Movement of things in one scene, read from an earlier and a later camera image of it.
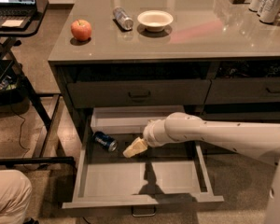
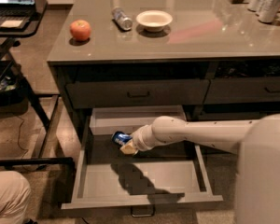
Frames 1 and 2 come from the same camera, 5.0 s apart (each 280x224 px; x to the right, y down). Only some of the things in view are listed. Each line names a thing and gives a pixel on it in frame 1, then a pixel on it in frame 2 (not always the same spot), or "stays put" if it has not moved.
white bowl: (155, 21) stays put
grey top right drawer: (223, 91) stays put
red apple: (80, 30) stays put
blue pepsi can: (107, 142) to (120, 137)
